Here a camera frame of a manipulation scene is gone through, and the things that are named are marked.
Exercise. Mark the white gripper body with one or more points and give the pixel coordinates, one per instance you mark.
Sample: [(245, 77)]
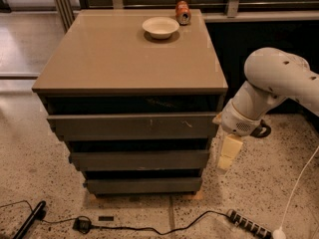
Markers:
[(236, 120)]

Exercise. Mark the grey top drawer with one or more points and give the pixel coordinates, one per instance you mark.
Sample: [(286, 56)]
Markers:
[(133, 126)]

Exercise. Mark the grey drawer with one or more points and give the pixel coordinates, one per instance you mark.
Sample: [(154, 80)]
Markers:
[(144, 185), (133, 126), (139, 160)]

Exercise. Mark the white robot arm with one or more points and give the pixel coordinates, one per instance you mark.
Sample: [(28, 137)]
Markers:
[(272, 76)]

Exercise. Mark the grey drawer cabinet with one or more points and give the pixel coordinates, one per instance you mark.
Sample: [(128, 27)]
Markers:
[(107, 64)]

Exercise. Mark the grey bottom drawer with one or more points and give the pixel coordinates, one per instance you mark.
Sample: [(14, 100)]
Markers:
[(144, 185)]

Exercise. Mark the grey middle drawer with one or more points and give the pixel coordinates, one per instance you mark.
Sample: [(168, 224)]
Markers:
[(139, 160)]

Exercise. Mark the black power strip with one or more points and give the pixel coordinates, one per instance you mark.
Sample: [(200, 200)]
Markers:
[(249, 225)]

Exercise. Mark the white paper bowl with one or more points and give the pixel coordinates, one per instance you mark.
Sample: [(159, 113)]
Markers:
[(160, 27)]

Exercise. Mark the orange soda can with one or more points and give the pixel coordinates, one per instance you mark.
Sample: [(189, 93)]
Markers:
[(182, 13)]

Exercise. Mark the small black floor tag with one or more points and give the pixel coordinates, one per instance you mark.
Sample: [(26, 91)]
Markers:
[(106, 218)]

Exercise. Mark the black stand foot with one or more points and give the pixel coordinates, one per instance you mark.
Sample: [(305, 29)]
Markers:
[(38, 213)]

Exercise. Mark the white plug with cable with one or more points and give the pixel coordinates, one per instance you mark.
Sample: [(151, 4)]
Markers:
[(279, 233)]

